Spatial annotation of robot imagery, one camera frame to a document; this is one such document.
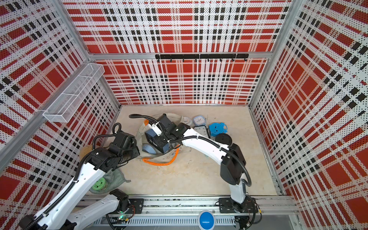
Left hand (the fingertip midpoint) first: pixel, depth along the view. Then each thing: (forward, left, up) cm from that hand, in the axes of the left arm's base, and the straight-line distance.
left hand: (138, 150), depth 75 cm
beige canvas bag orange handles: (-1, -11, -10) cm, 14 cm away
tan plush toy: (-2, +26, +3) cm, 26 cm away
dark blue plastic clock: (+5, -3, -8) cm, 10 cm away
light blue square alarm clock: (+33, -34, -16) cm, 50 cm away
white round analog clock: (+33, -25, -16) cm, 44 cm away
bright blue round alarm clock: (+25, -46, -15) cm, 55 cm away
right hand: (+6, -11, +1) cm, 13 cm away
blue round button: (-29, -36, -17) cm, 49 cm away
